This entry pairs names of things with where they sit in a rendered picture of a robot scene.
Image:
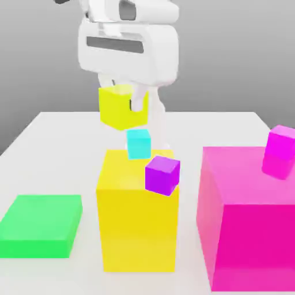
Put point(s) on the small purple cube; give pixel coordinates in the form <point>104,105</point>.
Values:
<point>162,176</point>

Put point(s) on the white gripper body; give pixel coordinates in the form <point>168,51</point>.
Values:
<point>129,64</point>

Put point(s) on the large green box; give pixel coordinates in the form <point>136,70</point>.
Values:
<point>39,225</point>

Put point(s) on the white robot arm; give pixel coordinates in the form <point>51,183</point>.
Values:
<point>152,11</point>

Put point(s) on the large pink box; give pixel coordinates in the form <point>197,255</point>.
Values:
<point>249,230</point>

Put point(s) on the small cyan cube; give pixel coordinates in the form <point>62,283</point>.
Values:
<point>139,145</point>

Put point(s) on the small yellow cube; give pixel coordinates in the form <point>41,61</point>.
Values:
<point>115,110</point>

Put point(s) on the small magenta cube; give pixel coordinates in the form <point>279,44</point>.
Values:
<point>280,152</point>

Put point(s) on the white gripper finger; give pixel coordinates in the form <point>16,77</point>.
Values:
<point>139,99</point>
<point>104,80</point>

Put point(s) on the large yellow box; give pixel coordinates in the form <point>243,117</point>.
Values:
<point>138,225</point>

